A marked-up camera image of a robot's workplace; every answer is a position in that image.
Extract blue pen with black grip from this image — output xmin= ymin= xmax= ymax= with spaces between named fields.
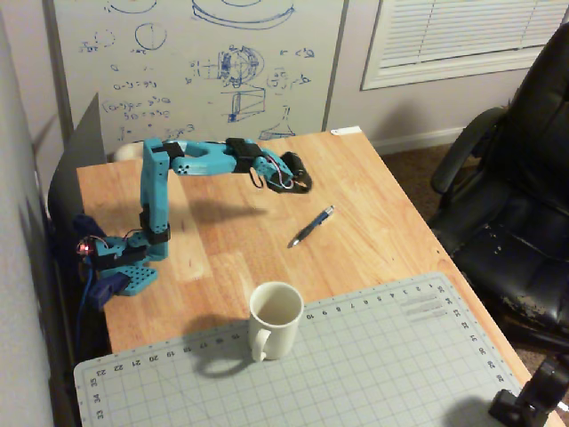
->
xmin=286 ymin=205 xmax=335 ymax=250

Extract dark grey flat panel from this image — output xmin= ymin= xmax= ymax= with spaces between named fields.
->
xmin=46 ymin=92 xmax=108 ymax=232

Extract whiteboard with blue drawings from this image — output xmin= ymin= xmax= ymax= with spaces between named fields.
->
xmin=43 ymin=0 xmax=350 ymax=156

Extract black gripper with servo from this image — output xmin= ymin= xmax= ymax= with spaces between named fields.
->
xmin=267 ymin=150 xmax=314 ymax=195

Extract cream ceramic mug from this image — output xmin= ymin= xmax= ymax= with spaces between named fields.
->
xmin=247 ymin=280 xmax=305 ymax=363

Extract blue usb cable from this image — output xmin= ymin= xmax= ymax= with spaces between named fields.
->
xmin=76 ymin=260 xmax=98 ymax=352

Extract grey gridded cutting mat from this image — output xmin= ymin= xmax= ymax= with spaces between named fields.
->
xmin=73 ymin=270 xmax=534 ymax=427

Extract black leather office chair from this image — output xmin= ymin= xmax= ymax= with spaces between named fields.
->
xmin=428 ymin=20 xmax=569 ymax=357

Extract white rounded object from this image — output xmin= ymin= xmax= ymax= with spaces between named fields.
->
xmin=114 ymin=141 xmax=146 ymax=163

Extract dark blue table clamp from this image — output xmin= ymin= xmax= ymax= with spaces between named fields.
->
xmin=90 ymin=274 xmax=131 ymax=311
xmin=72 ymin=213 xmax=107 ymax=251

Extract white window blinds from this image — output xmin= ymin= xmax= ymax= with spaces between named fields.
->
xmin=360 ymin=0 xmax=569 ymax=92

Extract black camera stand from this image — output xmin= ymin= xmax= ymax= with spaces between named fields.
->
xmin=488 ymin=358 xmax=569 ymax=427

